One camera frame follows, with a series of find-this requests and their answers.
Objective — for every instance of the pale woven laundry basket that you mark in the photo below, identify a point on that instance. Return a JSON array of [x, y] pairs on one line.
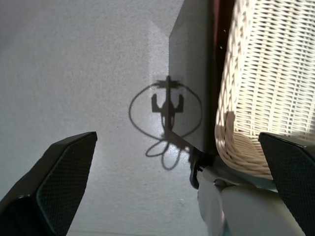
[[270, 73]]

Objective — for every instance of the silver robot leg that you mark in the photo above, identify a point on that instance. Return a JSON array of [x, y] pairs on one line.
[[246, 211]]

